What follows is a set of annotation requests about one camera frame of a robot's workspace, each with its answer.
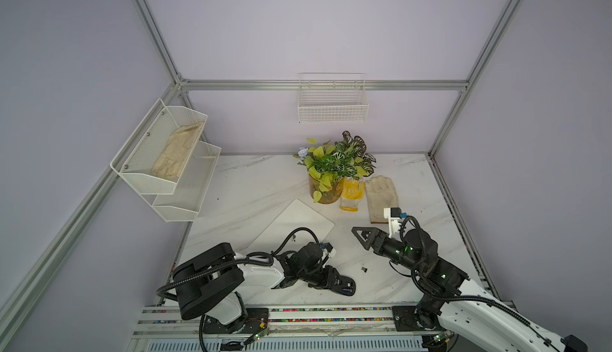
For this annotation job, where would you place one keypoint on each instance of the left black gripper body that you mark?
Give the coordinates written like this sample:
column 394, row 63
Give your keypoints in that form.
column 324, row 280

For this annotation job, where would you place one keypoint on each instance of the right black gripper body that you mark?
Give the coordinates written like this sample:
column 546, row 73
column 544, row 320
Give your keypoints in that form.
column 392, row 248

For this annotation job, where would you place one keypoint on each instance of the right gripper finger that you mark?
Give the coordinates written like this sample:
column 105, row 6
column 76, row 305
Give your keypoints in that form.
column 365, row 231
column 367, row 241

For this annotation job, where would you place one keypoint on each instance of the black wireless mouse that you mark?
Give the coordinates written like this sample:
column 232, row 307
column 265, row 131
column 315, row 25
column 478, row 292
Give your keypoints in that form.
column 342, row 293

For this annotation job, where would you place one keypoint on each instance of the white laptop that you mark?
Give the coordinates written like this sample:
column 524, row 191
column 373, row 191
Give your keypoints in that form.
column 297, row 214

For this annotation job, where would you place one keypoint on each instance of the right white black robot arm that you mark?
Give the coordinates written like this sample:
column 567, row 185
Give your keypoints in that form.
column 453, row 301

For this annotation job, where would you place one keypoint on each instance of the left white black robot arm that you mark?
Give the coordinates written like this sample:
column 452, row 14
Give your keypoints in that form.
column 210, row 286

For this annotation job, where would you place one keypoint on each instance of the beige work glove on table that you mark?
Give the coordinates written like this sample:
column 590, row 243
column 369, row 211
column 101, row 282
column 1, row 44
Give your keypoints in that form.
column 381, row 194

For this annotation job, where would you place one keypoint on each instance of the yellow glass cup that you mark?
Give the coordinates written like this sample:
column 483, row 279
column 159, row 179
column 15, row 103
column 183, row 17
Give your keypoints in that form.
column 352, row 194

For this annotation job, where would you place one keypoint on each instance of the potted green plant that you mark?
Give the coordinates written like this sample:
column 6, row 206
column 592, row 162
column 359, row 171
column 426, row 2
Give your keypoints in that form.
column 330, row 164

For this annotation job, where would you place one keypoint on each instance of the beige glove in basket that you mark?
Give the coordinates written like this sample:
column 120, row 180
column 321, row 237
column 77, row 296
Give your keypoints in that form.
column 174, row 157

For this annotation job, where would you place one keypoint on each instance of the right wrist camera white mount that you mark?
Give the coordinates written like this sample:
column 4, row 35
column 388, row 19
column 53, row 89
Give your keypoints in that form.
column 394, row 216

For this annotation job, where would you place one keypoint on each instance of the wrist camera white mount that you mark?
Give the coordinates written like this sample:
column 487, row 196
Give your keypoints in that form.
column 394, row 216
column 328, row 250

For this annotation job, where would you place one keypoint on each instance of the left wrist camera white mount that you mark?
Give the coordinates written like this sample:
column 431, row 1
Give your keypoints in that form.
column 328, row 250

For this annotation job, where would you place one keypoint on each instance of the aluminium front rail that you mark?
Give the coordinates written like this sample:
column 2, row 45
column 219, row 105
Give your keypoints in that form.
column 365, row 327

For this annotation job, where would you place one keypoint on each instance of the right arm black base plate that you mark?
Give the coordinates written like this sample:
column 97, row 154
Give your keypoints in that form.
column 413, row 318

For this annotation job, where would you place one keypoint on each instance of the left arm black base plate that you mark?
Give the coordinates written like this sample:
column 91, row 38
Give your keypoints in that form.
column 248, row 323

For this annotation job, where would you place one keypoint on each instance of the white wire wall basket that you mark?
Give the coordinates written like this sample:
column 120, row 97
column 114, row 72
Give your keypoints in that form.
column 332, row 98

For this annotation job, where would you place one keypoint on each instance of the white two-tier wall basket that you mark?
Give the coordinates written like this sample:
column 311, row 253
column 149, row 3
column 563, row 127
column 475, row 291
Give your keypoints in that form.
column 179, row 201

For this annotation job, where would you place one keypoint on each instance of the aluminium frame profiles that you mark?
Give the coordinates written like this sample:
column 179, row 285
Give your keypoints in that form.
column 27, row 296

